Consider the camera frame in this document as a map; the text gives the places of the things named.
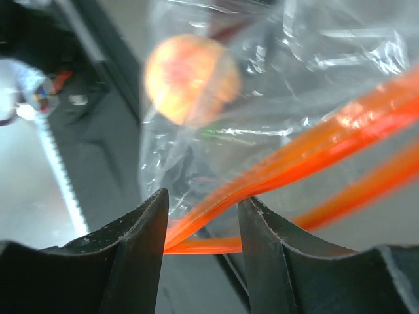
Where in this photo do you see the clear zip bag orange seal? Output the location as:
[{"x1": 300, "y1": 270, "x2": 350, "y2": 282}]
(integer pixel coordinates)
[{"x1": 139, "y1": 1, "x2": 418, "y2": 254}]

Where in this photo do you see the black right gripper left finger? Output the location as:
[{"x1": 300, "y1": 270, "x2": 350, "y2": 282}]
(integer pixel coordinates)
[{"x1": 1, "y1": 189, "x2": 169, "y2": 313}]

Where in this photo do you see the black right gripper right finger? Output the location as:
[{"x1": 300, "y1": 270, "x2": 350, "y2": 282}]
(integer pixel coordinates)
[{"x1": 238, "y1": 198, "x2": 418, "y2": 313}]

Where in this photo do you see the small orange fake peach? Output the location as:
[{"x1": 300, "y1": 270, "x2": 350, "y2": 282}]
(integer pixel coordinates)
[{"x1": 143, "y1": 34, "x2": 242, "y2": 126}]

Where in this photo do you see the grey slotted cable duct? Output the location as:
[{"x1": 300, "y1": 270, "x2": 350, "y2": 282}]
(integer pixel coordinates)
[{"x1": 35, "y1": 113, "x2": 90, "y2": 237}]

